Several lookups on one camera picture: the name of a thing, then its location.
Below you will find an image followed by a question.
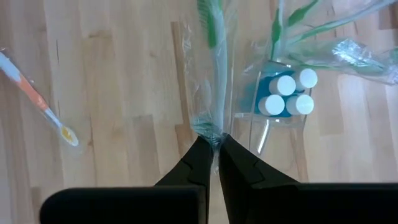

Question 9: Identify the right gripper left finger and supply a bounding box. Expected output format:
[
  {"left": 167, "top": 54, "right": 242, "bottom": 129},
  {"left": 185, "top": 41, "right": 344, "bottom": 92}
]
[{"left": 154, "top": 136, "right": 215, "bottom": 224}]

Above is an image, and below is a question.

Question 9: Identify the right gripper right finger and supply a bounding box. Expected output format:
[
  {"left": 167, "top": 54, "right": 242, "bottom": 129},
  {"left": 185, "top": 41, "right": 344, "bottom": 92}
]
[{"left": 219, "top": 134, "right": 299, "bottom": 224}]

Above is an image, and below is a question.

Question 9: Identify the clear acrylic organizer box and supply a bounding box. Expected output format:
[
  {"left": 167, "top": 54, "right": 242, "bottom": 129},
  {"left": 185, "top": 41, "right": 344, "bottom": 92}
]
[{"left": 233, "top": 60, "right": 313, "bottom": 156}]

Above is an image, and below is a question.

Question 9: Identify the orange toothbrush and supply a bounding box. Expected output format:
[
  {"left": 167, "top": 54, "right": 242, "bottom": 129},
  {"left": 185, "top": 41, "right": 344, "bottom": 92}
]
[{"left": 0, "top": 49, "right": 80, "bottom": 149}]

